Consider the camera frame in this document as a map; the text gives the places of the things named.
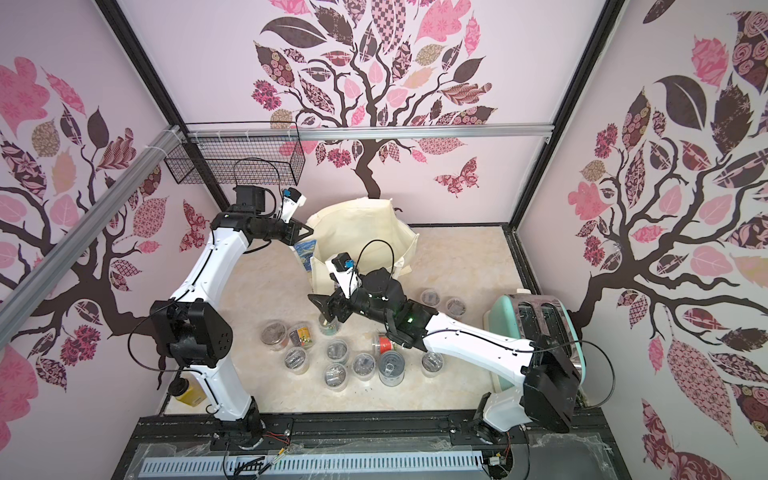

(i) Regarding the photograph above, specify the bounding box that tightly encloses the yellow label jar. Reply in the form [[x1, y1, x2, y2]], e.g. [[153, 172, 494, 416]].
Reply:
[[288, 322, 314, 349]]

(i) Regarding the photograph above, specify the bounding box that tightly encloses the cream canvas tote bag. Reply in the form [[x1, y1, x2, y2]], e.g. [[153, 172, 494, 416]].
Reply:
[[292, 198, 419, 294]]

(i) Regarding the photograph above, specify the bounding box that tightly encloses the twelfth clear seed jar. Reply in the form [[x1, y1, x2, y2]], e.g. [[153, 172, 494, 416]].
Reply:
[[351, 352, 377, 382]]

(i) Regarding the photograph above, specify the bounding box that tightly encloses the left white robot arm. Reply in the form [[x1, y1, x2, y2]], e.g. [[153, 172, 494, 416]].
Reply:
[[149, 185, 313, 422]]

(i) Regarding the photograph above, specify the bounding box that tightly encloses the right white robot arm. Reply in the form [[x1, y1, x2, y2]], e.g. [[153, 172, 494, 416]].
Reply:
[[308, 268, 581, 433]]

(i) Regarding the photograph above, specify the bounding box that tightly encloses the mint green chrome toaster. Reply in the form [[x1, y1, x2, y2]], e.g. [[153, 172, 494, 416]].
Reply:
[[483, 291, 585, 395]]

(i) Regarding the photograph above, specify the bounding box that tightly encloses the yellow jar near base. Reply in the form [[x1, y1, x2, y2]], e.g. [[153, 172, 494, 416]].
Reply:
[[168, 377, 206, 407]]

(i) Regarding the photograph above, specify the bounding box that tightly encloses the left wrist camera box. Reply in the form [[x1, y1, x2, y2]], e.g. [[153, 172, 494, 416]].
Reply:
[[280, 187, 306, 223]]

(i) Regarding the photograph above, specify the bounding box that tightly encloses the black wire wall basket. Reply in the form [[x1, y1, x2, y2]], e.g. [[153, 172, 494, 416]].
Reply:
[[165, 120, 306, 187]]

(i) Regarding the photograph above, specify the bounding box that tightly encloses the aluminium rail back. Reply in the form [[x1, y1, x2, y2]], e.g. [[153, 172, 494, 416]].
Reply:
[[187, 123, 554, 142]]

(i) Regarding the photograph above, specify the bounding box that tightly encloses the aluminium rail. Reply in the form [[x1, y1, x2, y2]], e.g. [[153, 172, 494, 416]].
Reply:
[[187, 123, 554, 142], [1, 125, 183, 345]]

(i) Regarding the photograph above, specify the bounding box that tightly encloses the white slotted cable duct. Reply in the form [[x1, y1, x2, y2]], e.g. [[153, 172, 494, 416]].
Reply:
[[134, 451, 484, 479]]

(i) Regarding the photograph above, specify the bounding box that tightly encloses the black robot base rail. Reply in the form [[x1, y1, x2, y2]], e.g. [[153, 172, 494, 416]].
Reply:
[[110, 410, 630, 479]]

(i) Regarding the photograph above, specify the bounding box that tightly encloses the aluminium rail left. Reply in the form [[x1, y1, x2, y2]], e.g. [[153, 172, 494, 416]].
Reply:
[[1, 125, 183, 345]]

